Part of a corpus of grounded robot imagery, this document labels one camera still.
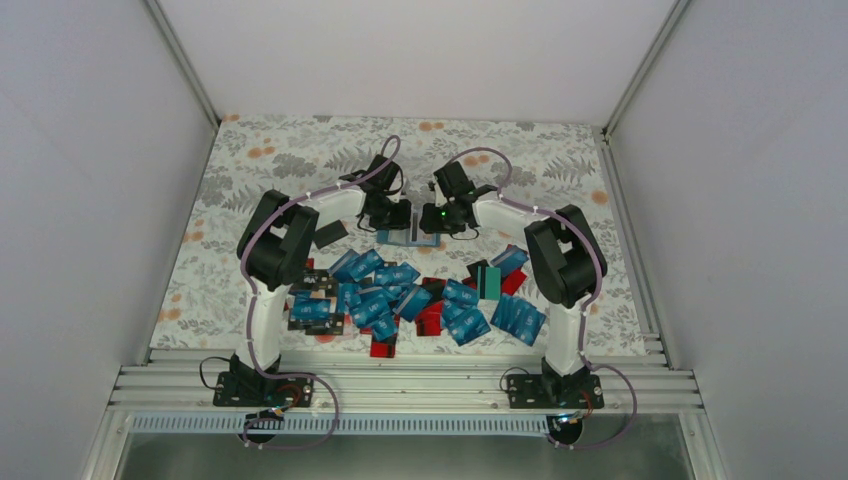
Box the blue leather card holder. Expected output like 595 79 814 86
376 227 441 247

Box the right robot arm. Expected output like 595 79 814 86
419 162 607 407

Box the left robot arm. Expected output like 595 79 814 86
236 156 394 405

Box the teal black stripe card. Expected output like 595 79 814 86
475 266 502 300

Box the red card right side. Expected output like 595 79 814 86
501 269 527 296

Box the red card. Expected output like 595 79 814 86
369 335 397 358
501 269 527 296

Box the black visa card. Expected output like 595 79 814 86
289 269 338 298

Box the blue cards right stack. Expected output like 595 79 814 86
490 294 547 346

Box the red card front centre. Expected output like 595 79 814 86
369 335 397 358

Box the floral patterned table mat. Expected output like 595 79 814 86
151 115 646 357

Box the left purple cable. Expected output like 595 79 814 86
238 135 403 386

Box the purple cable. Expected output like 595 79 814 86
440 146 639 399
238 135 403 386

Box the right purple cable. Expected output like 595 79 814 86
440 146 639 399

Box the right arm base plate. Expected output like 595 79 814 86
505 373 605 410

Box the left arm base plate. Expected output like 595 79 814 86
212 371 314 409

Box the aluminium rail frame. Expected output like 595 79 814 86
108 350 704 414

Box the grey perforated cable duct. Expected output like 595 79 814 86
129 412 548 437

